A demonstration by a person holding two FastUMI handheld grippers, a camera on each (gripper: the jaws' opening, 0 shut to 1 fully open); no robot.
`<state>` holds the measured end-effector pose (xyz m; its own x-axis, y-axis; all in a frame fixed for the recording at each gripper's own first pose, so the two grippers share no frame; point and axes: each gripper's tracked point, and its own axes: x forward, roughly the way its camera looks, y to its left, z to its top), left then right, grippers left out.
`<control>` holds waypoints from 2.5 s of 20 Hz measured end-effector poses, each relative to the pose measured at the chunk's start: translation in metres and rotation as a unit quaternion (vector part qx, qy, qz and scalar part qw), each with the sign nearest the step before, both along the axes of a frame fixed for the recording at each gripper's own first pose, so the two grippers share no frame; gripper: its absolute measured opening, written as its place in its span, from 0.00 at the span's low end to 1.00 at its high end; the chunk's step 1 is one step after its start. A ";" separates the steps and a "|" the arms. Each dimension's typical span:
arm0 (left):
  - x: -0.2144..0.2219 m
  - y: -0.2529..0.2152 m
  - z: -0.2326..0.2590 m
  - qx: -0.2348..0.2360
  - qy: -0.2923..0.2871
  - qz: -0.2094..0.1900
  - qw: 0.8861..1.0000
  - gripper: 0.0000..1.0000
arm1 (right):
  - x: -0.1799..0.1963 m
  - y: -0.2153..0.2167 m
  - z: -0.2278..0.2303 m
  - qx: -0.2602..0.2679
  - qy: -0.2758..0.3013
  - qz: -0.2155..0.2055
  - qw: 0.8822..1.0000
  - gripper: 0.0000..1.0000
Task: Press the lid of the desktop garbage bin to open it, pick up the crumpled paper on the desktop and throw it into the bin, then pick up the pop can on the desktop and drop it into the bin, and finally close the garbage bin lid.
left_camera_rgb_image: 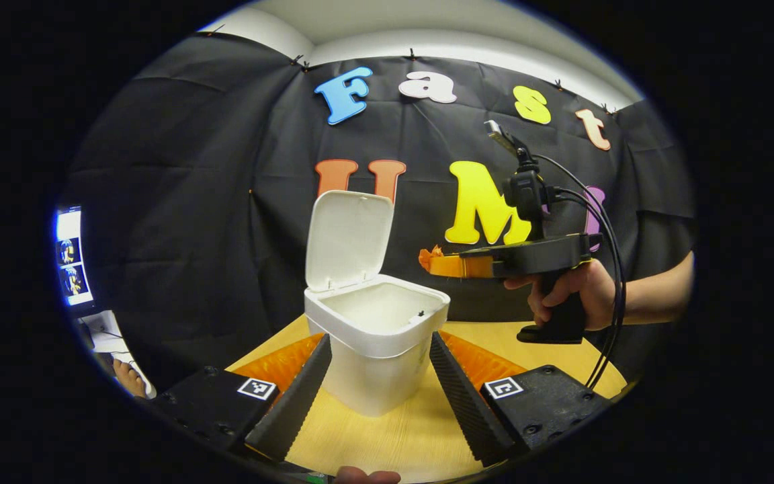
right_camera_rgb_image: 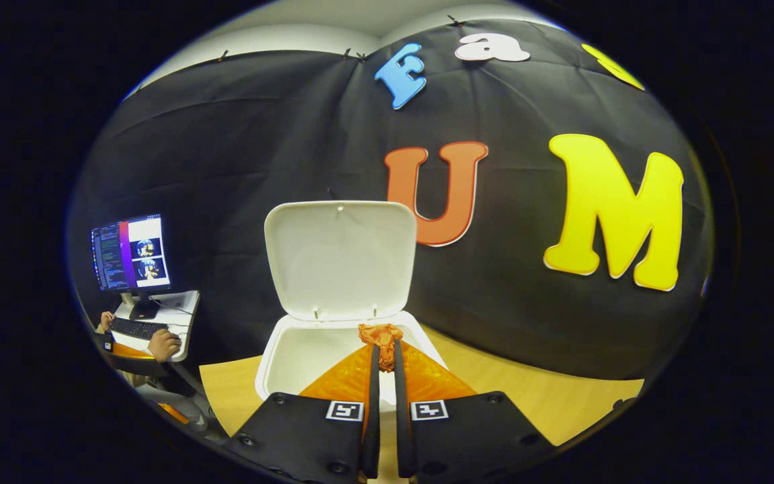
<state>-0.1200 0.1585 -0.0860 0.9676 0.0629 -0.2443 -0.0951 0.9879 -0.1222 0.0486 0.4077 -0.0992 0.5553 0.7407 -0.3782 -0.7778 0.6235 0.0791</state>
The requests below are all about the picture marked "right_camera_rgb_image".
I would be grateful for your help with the white desktop garbage bin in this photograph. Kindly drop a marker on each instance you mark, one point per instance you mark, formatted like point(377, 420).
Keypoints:
point(340, 255)

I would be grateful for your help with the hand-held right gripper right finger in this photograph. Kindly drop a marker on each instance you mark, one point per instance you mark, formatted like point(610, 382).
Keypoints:
point(405, 437)

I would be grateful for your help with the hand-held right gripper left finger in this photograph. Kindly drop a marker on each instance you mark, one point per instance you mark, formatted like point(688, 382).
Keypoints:
point(372, 437)

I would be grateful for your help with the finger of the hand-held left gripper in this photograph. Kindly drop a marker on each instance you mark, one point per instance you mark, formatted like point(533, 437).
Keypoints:
point(173, 411)
point(135, 366)

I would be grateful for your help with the wooden desktop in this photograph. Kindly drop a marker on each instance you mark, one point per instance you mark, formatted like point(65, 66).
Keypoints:
point(535, 396)

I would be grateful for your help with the computer monitor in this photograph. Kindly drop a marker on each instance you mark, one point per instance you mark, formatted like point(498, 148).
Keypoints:
point(148, 252)

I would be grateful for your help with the black backdrop cloth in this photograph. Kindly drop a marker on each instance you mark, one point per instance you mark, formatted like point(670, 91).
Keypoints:
point(259, 134)

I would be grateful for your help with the orange paper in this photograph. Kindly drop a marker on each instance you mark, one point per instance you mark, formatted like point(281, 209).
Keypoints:
point(380, 336)

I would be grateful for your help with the black keyboard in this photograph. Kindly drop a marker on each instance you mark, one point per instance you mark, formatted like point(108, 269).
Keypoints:
point(135, 328)

